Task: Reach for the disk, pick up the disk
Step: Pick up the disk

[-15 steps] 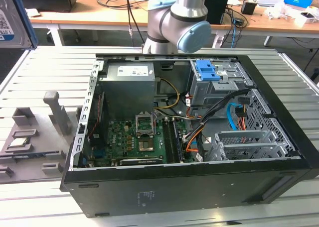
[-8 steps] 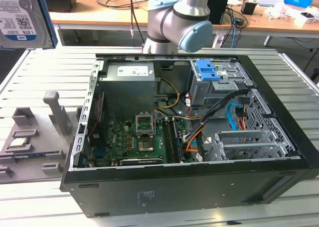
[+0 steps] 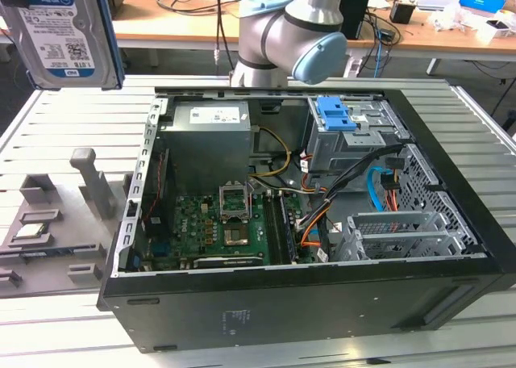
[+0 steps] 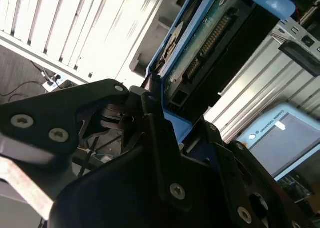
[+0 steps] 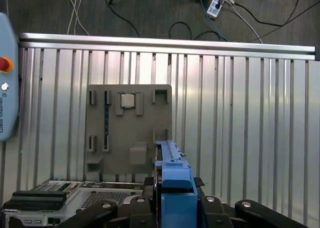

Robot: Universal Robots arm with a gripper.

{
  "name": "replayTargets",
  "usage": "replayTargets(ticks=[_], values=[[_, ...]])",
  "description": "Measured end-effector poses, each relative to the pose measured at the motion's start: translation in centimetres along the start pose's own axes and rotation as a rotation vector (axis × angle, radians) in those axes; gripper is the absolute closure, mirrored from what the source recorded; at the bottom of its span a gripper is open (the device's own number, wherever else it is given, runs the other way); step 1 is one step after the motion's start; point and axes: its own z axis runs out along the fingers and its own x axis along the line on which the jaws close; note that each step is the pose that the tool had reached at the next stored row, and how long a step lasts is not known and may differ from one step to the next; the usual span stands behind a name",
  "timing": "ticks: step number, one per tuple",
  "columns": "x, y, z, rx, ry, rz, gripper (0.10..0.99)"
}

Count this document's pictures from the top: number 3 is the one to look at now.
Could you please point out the hard disk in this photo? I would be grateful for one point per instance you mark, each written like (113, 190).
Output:
(60, 33)

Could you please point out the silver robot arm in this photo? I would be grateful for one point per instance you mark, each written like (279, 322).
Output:
(274, 29)

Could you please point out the metal disk bay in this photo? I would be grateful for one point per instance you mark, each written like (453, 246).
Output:
(403, 239)

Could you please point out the wooden desk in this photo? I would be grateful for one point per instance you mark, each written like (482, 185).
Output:
(181, 25)

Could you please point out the silver CPU chip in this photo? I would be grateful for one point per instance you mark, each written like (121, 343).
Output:
(32, 231)

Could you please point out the grey plastic parts rack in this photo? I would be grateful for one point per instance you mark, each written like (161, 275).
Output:
(72, 231)

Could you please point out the grey power supply unit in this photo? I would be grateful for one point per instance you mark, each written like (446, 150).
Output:
(205, 150)

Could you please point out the RAM stick in rack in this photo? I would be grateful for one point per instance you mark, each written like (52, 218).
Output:
(44, 256)

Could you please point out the green motherboard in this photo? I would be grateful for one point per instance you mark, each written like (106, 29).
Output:
(193, 222)

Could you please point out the CPU socket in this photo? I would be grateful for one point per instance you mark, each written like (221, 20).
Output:
(238, 237)

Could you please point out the blue plastic bay latch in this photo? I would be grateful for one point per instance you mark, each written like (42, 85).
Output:
(332, 111)

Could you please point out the black graphics card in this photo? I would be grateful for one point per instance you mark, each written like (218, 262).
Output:
(225, 262)

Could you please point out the black box on desk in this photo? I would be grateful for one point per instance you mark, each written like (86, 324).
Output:
(356, 13)

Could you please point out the black RAM slot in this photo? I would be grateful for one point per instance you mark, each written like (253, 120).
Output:
(269, 227)
(279, 235)

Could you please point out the RAM stick in slot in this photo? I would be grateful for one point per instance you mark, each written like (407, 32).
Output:
(287, 222)

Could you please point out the metal drive cage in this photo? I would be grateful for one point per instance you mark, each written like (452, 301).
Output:
(334, 154)

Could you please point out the small black box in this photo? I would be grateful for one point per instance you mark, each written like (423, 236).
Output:
(402, 12)

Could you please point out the black PC case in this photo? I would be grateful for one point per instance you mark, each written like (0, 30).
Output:
(282, 303)

